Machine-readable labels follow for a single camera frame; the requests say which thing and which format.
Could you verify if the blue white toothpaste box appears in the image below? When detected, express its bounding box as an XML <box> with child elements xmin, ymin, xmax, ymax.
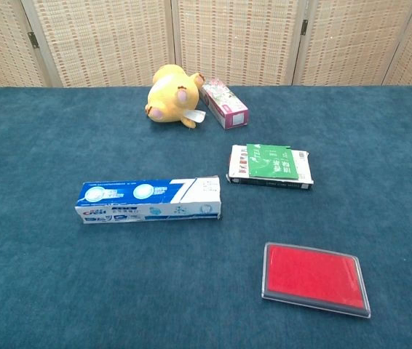
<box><xmin>74</xmin><ymin>175</ymin><xmax>223</xmax><ymax>225</ymax></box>

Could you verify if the green and white package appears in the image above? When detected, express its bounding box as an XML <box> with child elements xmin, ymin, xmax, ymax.
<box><xmin>226</xmin><ymin>144</ymin><xmax>315</xmax><ymax>191</ymax></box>

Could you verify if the floral pink long box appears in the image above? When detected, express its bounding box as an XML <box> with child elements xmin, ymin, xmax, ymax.
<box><xmin>199</xmin><ymin>78</ymin><xmax>250</xmax><ymax>131</ymax></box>

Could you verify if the yellow plush toy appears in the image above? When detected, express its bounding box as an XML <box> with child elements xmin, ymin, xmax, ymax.
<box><xmin>144</xmin><ymin>63</ymin><xmax>207</xmax><ymax>129</ymax></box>

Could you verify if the red ink pad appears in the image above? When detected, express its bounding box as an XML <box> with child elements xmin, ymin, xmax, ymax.
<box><xmin>261</xmin><ymin>241</ymin><xmax>372</xmax><ymax>319</ymax></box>

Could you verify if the blue tablecloth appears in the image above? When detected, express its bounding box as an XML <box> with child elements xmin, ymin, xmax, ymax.
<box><xmin>0</xmin><ymin>85</ymin><xmax>412</xmax><ymax>349</ymax></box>

